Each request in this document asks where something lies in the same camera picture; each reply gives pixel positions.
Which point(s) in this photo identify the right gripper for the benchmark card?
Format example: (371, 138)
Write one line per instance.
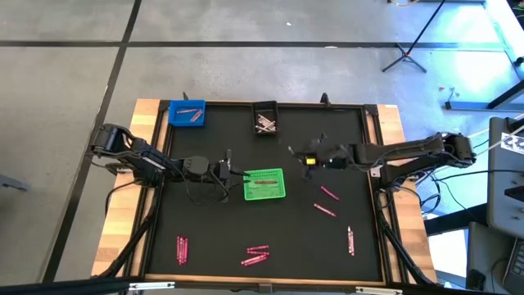
(311, 149)

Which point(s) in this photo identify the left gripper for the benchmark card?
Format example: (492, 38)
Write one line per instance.
(228, 192)

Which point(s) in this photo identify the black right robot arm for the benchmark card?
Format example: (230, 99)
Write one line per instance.
(409, 149)

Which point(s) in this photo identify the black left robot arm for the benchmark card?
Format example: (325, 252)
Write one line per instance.
(143, 162)

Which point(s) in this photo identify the green plastic basket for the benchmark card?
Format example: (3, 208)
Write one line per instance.
(262, 192)

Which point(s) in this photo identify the dark red crayon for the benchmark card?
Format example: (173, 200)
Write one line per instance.
(266, 182)

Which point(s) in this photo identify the black plastic bin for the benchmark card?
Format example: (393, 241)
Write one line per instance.
(265, 107)

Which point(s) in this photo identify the black table mat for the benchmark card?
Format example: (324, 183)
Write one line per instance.
(307, 246)

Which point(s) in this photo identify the blue plastic bin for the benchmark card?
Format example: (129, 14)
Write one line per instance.
(180, 119)

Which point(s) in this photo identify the black tripod stand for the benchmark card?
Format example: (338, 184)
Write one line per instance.
(413, 41)

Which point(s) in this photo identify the metal stand base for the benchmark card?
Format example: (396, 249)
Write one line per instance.
(479, 106)

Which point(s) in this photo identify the grey cabinet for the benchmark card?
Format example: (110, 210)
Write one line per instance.
(483, 254)

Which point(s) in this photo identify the grey equipment cart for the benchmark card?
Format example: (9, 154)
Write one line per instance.
(505, 192)

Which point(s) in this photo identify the black overhead rig beam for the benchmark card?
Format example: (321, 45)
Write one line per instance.
(61, 286)

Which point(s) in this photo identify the white marker tag sheet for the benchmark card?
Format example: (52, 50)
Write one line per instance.
(513, 143)

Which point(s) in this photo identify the grey floor object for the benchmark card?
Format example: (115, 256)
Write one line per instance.
(12, 183)

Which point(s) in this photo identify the dark keyboard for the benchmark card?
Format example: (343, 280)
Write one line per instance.
(516, 266)

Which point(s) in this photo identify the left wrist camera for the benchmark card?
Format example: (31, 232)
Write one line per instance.
(222, 171)

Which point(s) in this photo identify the black frame clamp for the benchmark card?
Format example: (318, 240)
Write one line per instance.
(185, 96)
(325, 99)

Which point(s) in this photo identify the black aluminium table frame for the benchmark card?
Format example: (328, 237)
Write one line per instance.
(370, 110)

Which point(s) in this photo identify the grey table-level camera mount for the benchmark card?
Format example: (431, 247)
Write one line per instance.
(265, 288)

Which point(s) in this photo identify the silver beam bracket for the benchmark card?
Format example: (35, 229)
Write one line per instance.
(378, 291)
(151, 286)

